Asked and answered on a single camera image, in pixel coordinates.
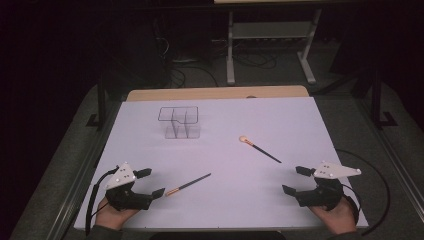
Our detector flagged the white table board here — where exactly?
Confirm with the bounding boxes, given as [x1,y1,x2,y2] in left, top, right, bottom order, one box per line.
[73,96,369,231]

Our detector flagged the person's left hand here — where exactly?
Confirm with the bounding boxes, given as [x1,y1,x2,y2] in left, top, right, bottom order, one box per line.
[94,196,140,231]

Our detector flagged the left hand-held gripper black cable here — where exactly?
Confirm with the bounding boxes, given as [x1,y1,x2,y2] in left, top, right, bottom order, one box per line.
[84,165,120,236]

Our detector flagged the black floor cables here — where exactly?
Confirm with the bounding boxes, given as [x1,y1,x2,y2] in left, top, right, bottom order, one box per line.
[168,49,279,88]

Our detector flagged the grey metal rail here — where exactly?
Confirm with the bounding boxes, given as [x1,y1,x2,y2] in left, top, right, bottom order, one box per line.
[353,96,424,214]
[46,101,122,240]

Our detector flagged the slim orange-tip makeup brush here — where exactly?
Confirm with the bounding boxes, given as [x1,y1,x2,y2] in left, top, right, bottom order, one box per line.
[164,172,212,197]

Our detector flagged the hand-held gripper black cable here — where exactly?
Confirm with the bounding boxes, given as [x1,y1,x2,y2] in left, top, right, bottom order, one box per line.
[334,148,391,237]
[84,165,120,236]

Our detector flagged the right hand-held gripper black cable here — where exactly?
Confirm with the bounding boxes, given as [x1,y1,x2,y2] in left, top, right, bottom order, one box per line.
[334,148,391,237]

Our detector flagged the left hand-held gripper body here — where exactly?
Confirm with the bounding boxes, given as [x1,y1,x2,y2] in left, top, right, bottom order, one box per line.
[104,162,155,212]

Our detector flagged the person's right hand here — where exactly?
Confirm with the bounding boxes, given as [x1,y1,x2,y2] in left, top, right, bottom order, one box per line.
[308,196,358,235]

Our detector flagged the black upright stand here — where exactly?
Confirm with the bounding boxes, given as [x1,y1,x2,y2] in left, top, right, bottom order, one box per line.
[369,68,398,129]
[85,74,108,130]

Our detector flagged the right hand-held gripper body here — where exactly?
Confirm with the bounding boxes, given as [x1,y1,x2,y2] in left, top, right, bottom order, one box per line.
[294,161,363,212]

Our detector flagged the grey metal desk frame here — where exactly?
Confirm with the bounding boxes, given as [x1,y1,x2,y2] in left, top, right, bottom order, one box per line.
[225,9,323,86]

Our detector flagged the round-head makeup brush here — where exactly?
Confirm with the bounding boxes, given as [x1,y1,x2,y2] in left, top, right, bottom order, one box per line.
[238,135,283,164]

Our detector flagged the clear plastic organizer box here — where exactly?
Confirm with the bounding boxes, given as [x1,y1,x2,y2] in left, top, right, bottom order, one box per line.
[157,105,202,140]

